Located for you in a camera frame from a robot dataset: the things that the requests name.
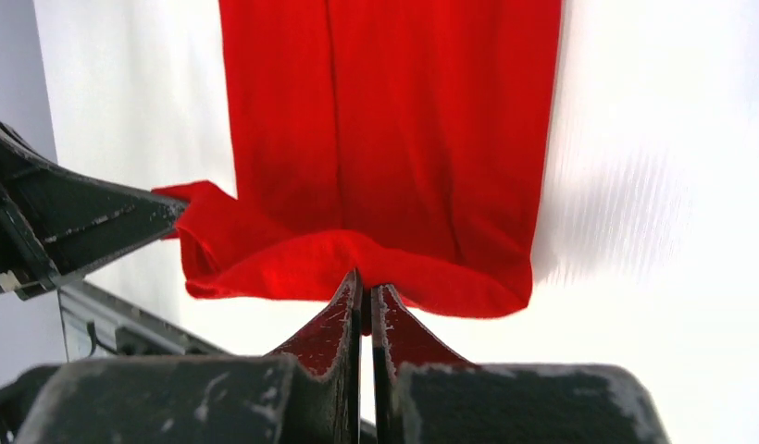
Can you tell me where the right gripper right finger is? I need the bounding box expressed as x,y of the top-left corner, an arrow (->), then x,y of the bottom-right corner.
371,285 -> 669,444

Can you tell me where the red t shirt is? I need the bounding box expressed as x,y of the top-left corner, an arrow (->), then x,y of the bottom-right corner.
162,1 -> 563,318

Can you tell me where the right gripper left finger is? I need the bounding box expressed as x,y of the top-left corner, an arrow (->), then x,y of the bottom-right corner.
17,271 -> 363,443

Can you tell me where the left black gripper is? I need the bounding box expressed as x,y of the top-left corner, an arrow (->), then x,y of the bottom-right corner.
0,120 -> 187,301

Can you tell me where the aluminium frame rail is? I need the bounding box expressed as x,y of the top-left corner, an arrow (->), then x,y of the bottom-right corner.
57,281 -> 225,362

